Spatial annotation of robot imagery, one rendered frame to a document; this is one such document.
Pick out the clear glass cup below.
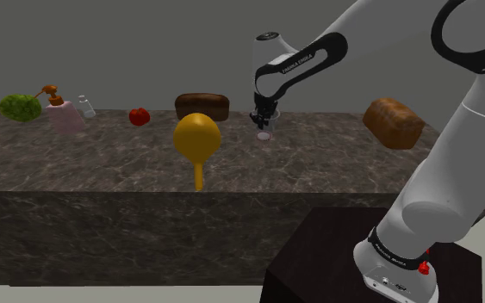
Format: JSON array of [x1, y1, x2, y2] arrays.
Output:
[[252, 108, 282, 142]]

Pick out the dark brown bread loaf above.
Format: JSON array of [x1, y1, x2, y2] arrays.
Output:
[[174, 92, 231, 123]]

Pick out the yellow ladle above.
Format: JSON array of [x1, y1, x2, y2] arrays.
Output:
[[172, 112, 222, 192]]

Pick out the red tomato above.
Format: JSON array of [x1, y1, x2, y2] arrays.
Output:
[[128, 107, 151, 127]]

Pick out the light brown bread loaf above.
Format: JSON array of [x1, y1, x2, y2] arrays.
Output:
[[362, 97, 426, 151]]

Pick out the dark robot stand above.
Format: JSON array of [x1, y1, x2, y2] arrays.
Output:
[[259, 207, 483, 303]]

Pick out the small clear bottle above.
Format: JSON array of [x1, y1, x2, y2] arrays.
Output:
[[77, 94, 97, 120]]

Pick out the pink soap dispenser bottle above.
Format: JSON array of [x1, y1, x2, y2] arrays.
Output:
[[34, 84, 87, 135]]

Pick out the green lettuce head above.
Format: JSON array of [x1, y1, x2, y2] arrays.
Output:
[[0, 93, 43, 124]]

